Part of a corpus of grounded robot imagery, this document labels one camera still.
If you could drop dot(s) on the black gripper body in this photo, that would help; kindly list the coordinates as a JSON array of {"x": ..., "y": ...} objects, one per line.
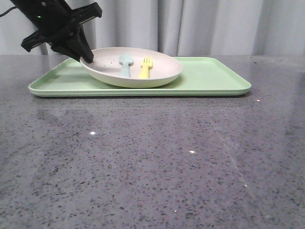
[{"x": 55, "y": 21}]

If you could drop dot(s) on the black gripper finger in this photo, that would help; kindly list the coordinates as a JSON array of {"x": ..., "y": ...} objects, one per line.
[
  {"x": 69, "y": 47},
  {"x": 80, "y": 45}
]

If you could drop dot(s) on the cream round plate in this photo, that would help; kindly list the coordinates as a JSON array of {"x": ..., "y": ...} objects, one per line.
[{"x": 106, "y": 67}]

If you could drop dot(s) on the yellow plastic fork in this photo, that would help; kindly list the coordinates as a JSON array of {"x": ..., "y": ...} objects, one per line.
[{"x": 146, "y": 65}]

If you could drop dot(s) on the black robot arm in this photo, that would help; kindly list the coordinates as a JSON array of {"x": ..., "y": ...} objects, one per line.
[{"x": 59, "y": 25}]

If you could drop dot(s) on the light blue plastic spoon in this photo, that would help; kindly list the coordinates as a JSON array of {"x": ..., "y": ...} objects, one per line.
[{"x": 125, "y": 60}]

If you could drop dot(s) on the grey pleated curtain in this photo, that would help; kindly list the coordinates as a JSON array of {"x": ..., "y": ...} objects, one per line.
[{"x": 201, "y": 27}]

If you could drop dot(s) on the light green plastic tray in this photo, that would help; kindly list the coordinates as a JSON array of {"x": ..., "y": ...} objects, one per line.
[{"x": 201, "y": 76}]

